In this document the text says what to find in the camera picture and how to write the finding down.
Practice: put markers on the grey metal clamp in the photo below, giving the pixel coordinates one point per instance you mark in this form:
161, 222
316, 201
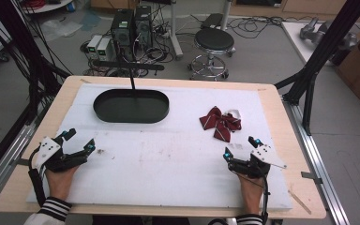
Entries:
312, 177

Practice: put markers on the black computer tower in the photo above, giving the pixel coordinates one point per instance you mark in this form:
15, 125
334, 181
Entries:
122, 31
143, 26

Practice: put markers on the white stand leg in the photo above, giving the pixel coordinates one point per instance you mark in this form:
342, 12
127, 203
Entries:
175, 31

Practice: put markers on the person's right hand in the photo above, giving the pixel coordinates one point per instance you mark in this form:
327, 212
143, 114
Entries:
250, 190

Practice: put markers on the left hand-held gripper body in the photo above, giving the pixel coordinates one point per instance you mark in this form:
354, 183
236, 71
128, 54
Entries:
47, 150

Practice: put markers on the black round stool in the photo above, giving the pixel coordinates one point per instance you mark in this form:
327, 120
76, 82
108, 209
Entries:
214, 40

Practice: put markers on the round white table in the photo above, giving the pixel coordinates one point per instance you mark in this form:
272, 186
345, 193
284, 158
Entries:
47, 6

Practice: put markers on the flat black box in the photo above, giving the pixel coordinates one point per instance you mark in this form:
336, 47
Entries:
212, 20

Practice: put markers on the person's left hand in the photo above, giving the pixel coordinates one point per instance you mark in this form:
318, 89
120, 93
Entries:
60, 182

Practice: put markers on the thin wooden stick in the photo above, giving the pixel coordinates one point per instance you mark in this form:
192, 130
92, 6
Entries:
300, 202

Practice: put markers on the aluminium rail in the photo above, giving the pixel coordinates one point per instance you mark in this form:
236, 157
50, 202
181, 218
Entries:
317, 162
6, 162

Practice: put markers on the clear plastic sheet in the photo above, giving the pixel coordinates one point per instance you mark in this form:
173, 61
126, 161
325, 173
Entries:
59, 28

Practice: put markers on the wooden table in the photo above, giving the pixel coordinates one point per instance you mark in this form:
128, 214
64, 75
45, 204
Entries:
296, 131

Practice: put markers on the white foam mat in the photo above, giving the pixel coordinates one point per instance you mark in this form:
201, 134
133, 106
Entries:
168, 162

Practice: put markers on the dark red striped bow tie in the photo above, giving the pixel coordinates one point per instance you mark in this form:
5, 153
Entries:
220, 122

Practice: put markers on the computer towers on floor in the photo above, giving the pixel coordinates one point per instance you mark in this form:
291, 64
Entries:
156, 53

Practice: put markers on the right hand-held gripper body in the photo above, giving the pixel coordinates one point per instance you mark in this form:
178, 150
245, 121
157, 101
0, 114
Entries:
262, 156

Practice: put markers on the black T-bar stand with oval tray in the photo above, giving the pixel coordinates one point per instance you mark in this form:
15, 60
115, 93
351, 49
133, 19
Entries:
131, 106

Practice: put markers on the white power supply unit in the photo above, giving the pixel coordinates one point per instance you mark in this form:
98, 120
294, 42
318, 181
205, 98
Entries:
104, 49
93, 45

